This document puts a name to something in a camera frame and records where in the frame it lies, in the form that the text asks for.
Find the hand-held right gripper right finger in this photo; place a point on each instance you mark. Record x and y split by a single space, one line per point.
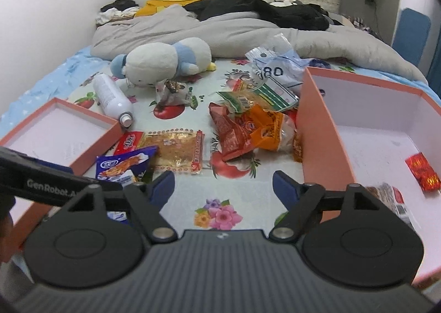
284 186

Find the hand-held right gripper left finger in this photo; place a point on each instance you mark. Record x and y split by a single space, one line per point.
163 186

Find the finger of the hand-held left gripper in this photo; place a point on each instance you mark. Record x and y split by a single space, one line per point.
51 165

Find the clear yellow snack packet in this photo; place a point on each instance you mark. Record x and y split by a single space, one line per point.
172 151

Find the blue snack packet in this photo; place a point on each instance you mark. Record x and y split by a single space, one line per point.
120 165

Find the red and yellow snack packet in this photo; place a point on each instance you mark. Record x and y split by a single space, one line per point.
128 142

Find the orange snack packet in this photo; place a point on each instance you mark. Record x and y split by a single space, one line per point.
272 130

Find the green and white snack packet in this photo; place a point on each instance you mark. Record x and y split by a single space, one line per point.
272 94

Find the pink cardboard box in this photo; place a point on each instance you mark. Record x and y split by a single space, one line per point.
372 147

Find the pink box lid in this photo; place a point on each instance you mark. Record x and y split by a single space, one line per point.
51 130

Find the fruit print bed sheet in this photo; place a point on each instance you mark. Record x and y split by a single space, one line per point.
234 192

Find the white spray bottle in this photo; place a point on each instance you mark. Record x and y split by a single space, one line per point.
108 96

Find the small silver snack packet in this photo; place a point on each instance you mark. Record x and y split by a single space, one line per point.
174 92

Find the yellow packet with red ends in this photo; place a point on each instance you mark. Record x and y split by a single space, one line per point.
241 84

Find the clear plastic bag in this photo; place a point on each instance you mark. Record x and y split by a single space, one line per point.
275 61

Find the white and blue plush toy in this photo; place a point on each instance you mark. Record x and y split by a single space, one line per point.
155 58

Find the red foil snack packet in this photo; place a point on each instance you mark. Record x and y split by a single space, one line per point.
423 172

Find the grey duvet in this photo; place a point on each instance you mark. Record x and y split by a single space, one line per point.
241 34

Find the black and white clothes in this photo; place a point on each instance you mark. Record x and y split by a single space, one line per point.
115 10

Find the black clothing pile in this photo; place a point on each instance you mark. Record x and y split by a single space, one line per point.
275 10

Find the striped cloth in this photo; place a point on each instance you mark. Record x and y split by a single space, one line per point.
360 23

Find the yellow cloth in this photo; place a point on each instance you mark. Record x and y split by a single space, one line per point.
158 6

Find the blue padded panel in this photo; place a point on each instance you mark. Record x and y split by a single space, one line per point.
411 35

